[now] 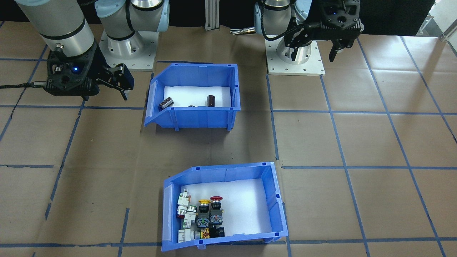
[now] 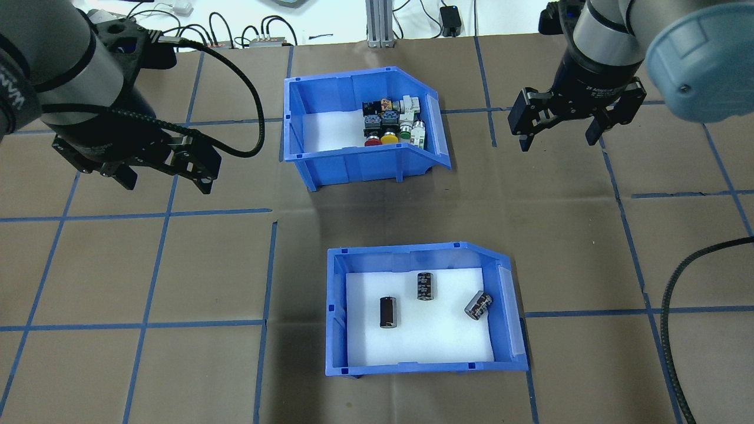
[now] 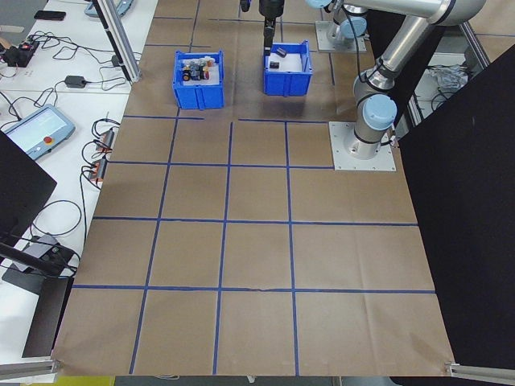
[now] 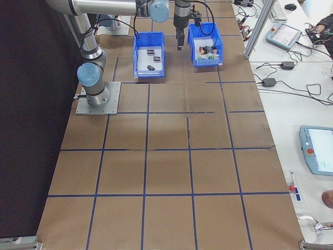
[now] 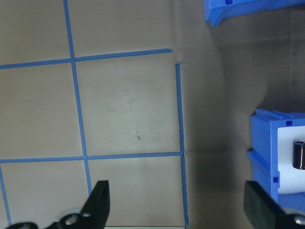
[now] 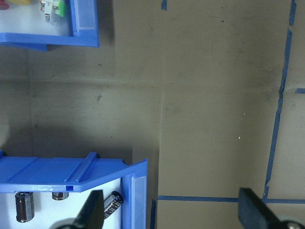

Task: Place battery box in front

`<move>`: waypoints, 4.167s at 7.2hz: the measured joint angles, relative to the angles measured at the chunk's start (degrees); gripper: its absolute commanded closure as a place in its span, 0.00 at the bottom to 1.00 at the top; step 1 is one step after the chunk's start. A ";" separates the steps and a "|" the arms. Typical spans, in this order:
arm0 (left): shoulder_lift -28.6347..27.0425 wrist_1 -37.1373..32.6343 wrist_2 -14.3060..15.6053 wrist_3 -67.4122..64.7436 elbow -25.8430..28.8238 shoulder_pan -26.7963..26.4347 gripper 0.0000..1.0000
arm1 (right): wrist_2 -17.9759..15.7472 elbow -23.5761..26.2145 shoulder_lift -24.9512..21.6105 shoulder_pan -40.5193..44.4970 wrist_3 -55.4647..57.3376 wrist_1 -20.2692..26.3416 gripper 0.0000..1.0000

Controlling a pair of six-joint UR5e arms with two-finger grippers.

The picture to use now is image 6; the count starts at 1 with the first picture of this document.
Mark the blue bin with capacitors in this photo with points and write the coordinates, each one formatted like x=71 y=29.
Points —
x=47 y=171

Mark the black cylindrical capacitor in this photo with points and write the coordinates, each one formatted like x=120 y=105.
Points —
x=114 y=202
x=60 y=196
x=23 y=207

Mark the white foam liner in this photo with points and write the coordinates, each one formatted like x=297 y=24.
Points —
x=50 y=214
x=23 y=21

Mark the blue bin with push buttons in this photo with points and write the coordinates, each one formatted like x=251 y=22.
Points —
x=85 y=23

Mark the white contact block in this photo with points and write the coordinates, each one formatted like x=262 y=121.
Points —
x=51 y=10

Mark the yellow push button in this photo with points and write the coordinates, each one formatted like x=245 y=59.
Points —
x=17 y=2

